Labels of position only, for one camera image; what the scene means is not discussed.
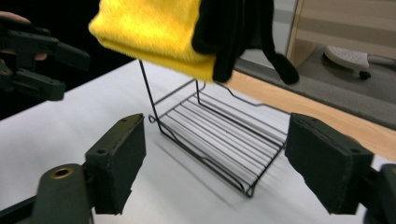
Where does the white chair base with caster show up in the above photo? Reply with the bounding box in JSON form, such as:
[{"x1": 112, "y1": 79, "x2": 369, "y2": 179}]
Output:
[{"x1": 322, "y1": 45, "x2": 396, "y2": 80}]

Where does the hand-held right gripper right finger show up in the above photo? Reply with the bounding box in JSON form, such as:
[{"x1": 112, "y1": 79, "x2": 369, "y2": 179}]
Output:
[{"x1": 284, "y1": 112, "x2": 375, "y2": 216}]

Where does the black wire rack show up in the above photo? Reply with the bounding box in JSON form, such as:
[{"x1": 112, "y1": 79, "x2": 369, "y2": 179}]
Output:
[{"x1": 138, "y1": 59, "x2": 292, "y2": 199}]

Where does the light wooden cabinet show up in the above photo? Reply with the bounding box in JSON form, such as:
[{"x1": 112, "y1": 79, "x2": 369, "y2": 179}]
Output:
[{"x1": 285, "y1": 0, "x2": 396, "y2": 61}]

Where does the yellow towel with black trim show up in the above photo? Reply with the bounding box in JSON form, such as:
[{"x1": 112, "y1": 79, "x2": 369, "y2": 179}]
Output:
[{"x1": 88, "y1": 0, "x2": 301, "y2": 86}]

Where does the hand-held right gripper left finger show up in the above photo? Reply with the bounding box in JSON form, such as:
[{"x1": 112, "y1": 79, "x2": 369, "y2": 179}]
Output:
[{"x1": 84, "y1": 113, "x2": 148, "y2": 216}]

